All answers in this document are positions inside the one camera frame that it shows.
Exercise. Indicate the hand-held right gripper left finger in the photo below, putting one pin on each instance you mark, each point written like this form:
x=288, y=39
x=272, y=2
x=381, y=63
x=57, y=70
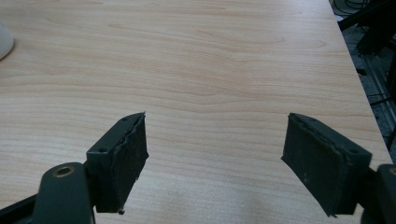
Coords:
x=120, y=165

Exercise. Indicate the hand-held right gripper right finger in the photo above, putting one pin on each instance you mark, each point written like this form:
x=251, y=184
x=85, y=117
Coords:
x=323, y=161

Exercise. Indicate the black metal stand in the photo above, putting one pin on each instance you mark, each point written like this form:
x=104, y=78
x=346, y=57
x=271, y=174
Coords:
x=372, y=23

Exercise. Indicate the white rounded object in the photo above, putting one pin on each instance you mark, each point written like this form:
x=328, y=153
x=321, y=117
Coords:
x=4, y=42

